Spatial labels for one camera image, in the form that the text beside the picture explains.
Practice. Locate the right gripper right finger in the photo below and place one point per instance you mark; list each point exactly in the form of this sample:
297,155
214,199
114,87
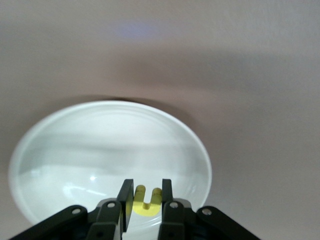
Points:
175,220

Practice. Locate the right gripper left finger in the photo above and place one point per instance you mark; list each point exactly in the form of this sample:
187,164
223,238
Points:
110,217

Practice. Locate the yellow letter u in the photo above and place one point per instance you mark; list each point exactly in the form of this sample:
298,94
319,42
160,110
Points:
146,208

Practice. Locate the beige round plate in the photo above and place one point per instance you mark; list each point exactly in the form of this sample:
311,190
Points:
105,150

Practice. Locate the brown table cover sheet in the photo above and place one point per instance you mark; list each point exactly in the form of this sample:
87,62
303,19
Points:
160,50

